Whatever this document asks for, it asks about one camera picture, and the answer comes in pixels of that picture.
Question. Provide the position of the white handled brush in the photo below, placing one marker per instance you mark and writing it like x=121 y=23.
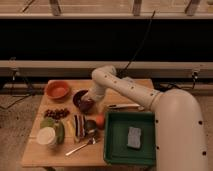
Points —
x=120 y=106

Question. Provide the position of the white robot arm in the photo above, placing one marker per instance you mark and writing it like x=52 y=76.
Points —
x=179 y=126

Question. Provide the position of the orange bowl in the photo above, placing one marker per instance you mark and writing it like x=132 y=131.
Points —
x=57 y=90

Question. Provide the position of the dark purple bowl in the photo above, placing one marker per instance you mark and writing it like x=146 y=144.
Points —
x=83 y=105

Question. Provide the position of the bunch of dark grapes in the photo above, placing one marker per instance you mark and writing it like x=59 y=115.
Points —
x=57 y=114

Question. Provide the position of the wooden table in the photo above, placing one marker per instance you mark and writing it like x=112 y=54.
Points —
x=36 y=155

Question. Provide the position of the grey sponge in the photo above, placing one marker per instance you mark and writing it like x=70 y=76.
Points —
x=134 y=138

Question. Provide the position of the green pear toy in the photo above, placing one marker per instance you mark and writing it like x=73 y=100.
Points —
x=47 y=122

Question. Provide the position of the green cucumber toy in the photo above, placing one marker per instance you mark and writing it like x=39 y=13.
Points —
x=60 y=132

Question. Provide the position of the metal spoon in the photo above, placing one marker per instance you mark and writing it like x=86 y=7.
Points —
x=90 y=142

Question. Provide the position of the orange fruit toy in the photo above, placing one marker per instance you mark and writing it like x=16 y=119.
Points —
x=100 y=121

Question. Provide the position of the green plastic tray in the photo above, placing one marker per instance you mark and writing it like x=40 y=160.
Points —
x=117 y=125

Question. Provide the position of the yellow banana toy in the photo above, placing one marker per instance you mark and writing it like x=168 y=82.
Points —
x=70 y=128

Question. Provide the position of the white lidded cup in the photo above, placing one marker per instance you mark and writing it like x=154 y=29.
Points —
x=46 y=137

